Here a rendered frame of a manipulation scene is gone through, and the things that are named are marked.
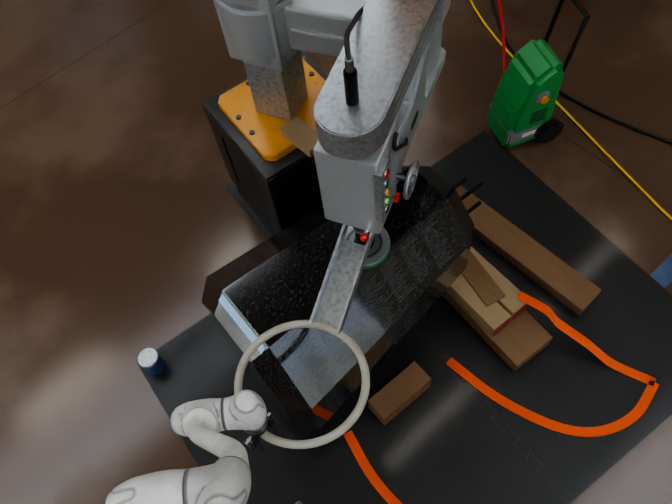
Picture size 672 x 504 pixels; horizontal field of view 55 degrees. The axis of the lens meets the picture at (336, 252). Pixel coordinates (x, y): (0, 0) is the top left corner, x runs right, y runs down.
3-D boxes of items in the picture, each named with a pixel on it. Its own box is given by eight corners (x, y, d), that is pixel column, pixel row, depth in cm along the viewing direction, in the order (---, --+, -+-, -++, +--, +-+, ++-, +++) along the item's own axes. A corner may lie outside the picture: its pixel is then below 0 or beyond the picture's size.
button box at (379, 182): (383, 203, 231) (381, 154, 206) (390, 205, 230) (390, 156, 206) (375, 222, 228) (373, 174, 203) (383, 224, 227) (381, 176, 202)
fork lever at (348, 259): (359, 159, 261) (357, 154, 257) (405, 171, 257) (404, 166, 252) (302, 322, 249) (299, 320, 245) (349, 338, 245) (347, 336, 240)
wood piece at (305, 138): (281, 135, 305) (280, 128, 301) (296, 122, 308) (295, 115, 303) (310, 158, 297) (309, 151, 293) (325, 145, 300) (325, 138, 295)
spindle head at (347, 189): (357, 150, 260) (351, 68, 221) (410, 164, 255) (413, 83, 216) (324, 223, 245) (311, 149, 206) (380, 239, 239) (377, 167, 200)
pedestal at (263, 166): (226, 187, 389) (193, 102, 325) (315, 131, 404) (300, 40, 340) (287, 263, 361) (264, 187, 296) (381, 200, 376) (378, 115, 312)
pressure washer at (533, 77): (531, 97, 404) (562, -22, 328) (560, 138, 387) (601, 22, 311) (479, 116, 400) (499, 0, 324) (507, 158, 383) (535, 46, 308)
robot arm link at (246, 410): (267, 398, 213) (227, 403, 213) (260, 381, 200) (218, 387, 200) (269, 431, 208) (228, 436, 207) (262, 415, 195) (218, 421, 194)
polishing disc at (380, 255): (339, 221, 275) (339, 220, 274) (390, 221, 273) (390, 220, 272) (337, 266, 265) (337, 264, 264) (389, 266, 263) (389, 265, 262)
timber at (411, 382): (384, 426, 312) (384, 419, 301) (368, 407, 317) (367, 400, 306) (430, 386, 319) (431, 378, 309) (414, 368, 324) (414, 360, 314)
